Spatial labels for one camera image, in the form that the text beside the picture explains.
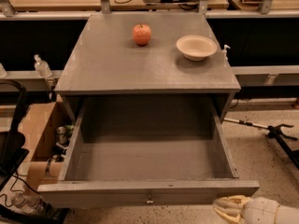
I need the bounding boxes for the yellow-padded gripper fingers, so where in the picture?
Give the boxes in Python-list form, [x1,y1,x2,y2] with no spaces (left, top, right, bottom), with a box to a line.
[213,195,251,224]

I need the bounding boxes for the white paper bowl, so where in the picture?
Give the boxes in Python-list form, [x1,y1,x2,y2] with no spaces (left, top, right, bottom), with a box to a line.
[177,35,217,61]

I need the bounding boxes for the red apple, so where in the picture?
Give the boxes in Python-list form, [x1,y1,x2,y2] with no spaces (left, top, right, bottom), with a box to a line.
[133,23,151,46]

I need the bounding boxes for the grey wooden cabinet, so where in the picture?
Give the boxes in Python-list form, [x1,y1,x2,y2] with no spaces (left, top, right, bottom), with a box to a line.
[54,12,241,123]

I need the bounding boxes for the open cardboard box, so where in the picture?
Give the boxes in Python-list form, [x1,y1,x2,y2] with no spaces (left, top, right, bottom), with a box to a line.
[21,102,74,194]

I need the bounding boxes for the clear plastic bottle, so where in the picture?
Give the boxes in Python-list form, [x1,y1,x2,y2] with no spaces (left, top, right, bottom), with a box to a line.
[34,54,52,77]

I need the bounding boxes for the grey top drawer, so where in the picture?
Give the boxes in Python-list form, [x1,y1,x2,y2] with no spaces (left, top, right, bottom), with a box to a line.
[38,95,259,208]

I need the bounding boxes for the black-handled metal pole tool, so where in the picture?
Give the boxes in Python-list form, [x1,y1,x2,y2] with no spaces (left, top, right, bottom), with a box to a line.
[224,118,299,169]

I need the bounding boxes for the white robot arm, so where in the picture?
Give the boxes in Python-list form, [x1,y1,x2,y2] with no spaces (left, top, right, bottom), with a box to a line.
[213,195,299,224]

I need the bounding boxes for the black chair frame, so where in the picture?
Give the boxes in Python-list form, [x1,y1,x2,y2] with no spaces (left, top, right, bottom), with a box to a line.
[0,79,29,189]

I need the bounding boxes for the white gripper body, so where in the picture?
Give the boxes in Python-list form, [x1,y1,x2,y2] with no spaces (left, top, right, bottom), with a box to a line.
[242,197,279,224]

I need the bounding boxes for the white pump dispenser bottle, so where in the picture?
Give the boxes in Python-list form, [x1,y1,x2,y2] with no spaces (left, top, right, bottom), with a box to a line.
[222,44,231,61]

